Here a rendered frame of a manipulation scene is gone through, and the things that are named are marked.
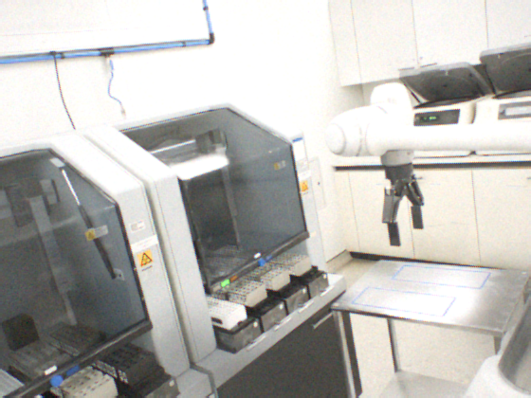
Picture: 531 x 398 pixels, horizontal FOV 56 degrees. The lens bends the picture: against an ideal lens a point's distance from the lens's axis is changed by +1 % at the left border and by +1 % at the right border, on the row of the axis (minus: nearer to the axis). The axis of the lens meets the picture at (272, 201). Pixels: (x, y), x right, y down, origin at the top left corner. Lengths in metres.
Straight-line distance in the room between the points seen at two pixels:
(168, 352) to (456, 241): 2.64
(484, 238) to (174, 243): 2.60
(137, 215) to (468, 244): 2.78
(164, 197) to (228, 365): 0.65
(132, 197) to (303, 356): 1.04
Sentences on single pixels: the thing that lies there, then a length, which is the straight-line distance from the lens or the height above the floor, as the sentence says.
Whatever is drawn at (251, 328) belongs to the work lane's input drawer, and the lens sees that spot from 1.95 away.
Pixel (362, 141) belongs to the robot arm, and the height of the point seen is 1.51.
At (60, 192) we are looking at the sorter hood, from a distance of 1.67.
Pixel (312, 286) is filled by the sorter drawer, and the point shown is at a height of 0.79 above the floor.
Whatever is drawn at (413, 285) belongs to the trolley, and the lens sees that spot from 2.02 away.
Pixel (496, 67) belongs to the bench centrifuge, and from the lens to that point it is 3.89.
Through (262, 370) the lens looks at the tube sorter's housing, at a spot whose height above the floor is 0.60.
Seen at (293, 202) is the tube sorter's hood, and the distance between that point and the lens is 2.17.
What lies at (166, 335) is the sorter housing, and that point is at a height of 0.90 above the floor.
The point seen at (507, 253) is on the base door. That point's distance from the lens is 3.86.
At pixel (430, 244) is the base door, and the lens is 4.06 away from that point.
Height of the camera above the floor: 1.69
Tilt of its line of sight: 14 degrees down
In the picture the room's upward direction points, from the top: 11 degrees counter-clockwise
